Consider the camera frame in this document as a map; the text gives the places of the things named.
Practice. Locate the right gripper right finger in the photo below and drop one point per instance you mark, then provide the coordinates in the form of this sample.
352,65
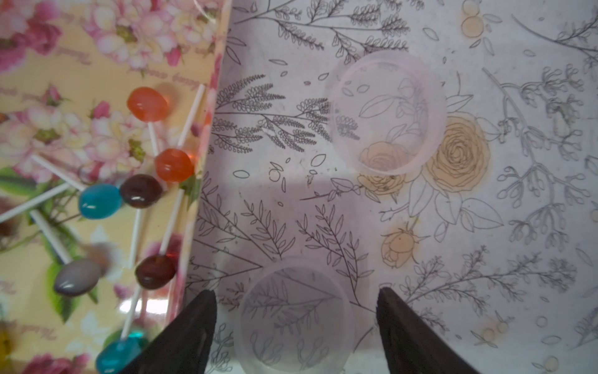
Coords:
410,345

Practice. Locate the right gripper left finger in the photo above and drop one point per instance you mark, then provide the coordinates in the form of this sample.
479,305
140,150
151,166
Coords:
184,346

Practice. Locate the translucent jar lid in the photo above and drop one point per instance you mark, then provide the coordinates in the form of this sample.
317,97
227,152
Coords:
388,113
294,318

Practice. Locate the poured candies on tray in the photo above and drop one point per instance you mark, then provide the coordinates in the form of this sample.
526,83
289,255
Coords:
78,277

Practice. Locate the floral yellow tray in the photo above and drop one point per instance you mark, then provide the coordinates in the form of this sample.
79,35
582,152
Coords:
106,109

